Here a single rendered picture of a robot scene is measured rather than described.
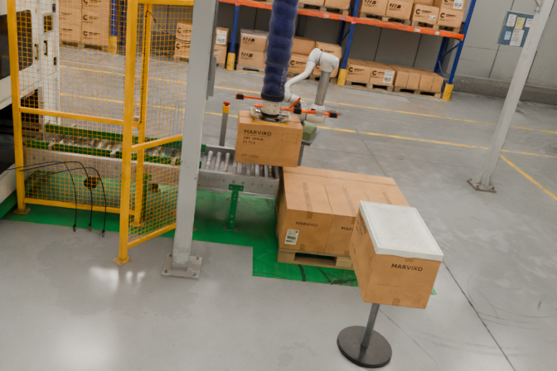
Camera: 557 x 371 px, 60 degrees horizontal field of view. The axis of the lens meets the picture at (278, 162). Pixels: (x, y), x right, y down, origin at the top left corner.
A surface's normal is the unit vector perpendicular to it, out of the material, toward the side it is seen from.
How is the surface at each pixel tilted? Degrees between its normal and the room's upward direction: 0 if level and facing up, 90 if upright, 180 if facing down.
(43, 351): 0
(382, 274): 90
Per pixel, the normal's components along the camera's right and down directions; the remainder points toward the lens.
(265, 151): 0.09, 0.39
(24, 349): 0.15, -0.92
